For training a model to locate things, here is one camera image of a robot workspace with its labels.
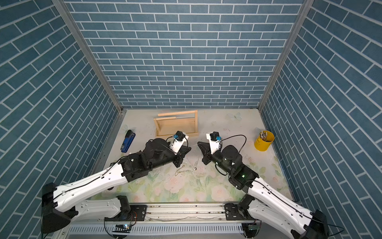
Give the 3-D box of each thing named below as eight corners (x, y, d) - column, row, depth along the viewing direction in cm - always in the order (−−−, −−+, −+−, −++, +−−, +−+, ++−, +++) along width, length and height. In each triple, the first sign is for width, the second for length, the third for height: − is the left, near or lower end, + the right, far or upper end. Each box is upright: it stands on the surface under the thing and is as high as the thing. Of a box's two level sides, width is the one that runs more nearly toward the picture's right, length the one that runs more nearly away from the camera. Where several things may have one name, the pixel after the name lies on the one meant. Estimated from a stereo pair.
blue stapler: (122, 152, 97) (119, 149, 94) (129, 133, 108) (127, 129, 104) (129, 152, 97) (127, 149, 94) (136, 133, 108) (134, 129, 104)
